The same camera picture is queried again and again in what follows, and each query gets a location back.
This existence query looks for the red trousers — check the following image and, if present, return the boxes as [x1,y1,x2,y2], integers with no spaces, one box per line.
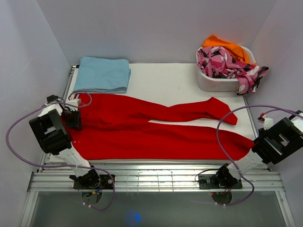
[70,94,253,160]

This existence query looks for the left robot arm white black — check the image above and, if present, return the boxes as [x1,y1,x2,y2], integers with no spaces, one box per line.
[29,95,101,189]

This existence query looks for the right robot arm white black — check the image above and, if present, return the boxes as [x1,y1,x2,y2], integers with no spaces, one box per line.
[213,111,303,188]

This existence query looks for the folded light blue trousers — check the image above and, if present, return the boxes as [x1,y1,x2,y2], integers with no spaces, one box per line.
[74,56,131,94]

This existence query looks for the pink camouflage trousers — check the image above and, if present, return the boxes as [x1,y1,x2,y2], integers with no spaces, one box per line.
[196,46,269,96]

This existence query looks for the white plastic basket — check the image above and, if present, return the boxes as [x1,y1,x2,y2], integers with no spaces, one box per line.
[195,45,257,92]

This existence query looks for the orange garment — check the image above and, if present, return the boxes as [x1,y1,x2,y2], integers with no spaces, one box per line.
[201,35,257,65]

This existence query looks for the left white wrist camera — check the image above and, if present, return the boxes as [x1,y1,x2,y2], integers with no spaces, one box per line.
[66,94,81,108]

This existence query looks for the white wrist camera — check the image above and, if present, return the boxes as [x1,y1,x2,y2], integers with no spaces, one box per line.
[258,113,274,130]
[66,94,81,108]

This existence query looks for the aluminium rail frame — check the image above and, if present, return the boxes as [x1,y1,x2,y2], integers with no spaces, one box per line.
[20,63,295,227]

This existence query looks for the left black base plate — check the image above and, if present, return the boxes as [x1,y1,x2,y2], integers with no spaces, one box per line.
[72,175,116,190]

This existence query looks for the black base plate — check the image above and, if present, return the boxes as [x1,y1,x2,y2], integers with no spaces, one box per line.
[72,175,116,190]
[195,173,243,190]

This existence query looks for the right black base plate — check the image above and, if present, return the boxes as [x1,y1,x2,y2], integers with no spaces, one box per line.
[195,173,243,190]

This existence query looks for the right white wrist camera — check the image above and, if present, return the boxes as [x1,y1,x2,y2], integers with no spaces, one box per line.
[258,113,274,130]

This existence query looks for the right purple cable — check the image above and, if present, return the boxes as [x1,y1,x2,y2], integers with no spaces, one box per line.
[190,105,303,207]

